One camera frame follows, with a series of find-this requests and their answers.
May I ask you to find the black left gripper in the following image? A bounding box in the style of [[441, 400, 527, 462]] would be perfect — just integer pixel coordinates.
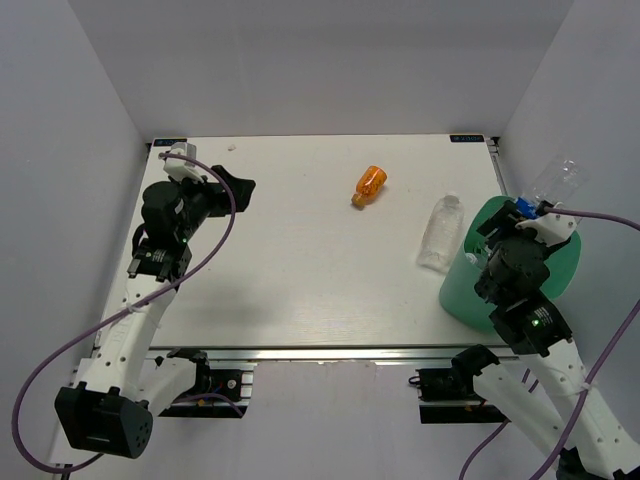
[[169, 166, 255, 243]]

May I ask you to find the clear unlabelled bottle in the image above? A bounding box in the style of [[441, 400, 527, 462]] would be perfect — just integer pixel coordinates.
[[416, 193, 464, 273]]

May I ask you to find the clear bottle blue label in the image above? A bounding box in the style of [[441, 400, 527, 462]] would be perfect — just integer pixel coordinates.
[[515, 157, 590, 219]]

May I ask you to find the orange plastic bottle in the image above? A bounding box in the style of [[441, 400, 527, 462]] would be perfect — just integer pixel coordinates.
[[351, 165, 387, 209]]

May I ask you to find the clear bottle white green label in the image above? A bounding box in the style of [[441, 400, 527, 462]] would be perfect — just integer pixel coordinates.
[[465, 249, 489, 269]]

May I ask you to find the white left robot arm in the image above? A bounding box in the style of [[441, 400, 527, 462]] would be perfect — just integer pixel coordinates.
[[54, 165, 256, 458]]

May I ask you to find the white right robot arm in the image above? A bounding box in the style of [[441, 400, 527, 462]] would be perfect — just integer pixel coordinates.
[[451, 200, 639, 479]]

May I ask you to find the green plastic bin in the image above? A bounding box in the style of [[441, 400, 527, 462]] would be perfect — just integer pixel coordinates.
[[437, 194, 583, 335]]

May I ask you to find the blue sticker left corner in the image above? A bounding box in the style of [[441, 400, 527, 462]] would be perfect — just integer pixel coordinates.
[[152, 138, 187, 147]]

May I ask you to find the blue sticker corner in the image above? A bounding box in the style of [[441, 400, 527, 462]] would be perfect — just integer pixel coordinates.
[[449, 134, 485, 143], [152, 138, 187, 147]]

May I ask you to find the blue sticker right corner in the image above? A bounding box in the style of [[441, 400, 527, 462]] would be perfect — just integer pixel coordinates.
[[449, 134, 485, 143]]

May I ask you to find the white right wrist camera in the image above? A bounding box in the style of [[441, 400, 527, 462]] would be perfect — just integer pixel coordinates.
[[515, 200, 579, 247]]

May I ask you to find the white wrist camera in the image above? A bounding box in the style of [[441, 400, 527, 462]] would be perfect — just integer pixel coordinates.
[[515, 200, 579, 247], [159, 142, 205, 183]]

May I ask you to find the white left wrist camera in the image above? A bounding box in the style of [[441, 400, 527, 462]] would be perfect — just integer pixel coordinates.
[[159, 142, 205, 183]]

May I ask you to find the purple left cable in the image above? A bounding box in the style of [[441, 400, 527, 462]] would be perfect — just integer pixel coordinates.
[[10, 152, 244, 474]]

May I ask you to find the purple cable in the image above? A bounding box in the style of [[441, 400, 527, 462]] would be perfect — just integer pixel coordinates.
[[10, 152, 244, 474], [457, 207, 640, 480]]

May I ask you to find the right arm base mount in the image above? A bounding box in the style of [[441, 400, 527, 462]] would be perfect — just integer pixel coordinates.
[[408, 345, 506, 425]]

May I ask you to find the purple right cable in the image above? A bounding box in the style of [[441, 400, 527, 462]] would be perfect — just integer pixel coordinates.
[[457, 207, 640, 480]]

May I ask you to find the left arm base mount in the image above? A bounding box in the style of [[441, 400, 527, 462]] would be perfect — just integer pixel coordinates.
[[153, 348, 253, 419]]

